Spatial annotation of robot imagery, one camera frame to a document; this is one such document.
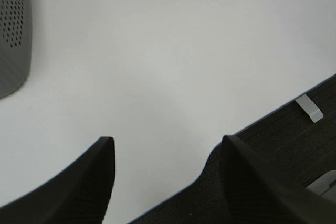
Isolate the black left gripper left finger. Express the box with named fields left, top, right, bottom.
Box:
left=1, top=137, right=115, bottom=223

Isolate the grey perforated laundry basket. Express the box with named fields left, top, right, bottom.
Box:
left=1, top=0, right=32, bottom=98

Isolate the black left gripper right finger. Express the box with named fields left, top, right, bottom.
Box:
left=222, top=135, right=335, bottom=223

